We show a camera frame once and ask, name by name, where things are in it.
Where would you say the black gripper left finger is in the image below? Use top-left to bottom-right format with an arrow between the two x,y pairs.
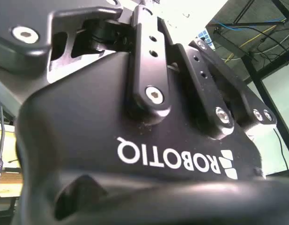
0,0 -> 172,126

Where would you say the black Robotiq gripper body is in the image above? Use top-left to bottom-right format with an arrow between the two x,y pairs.
15,52 -> 289,225

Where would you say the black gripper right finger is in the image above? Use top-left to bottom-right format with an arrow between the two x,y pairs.
158,17 -> 278,141

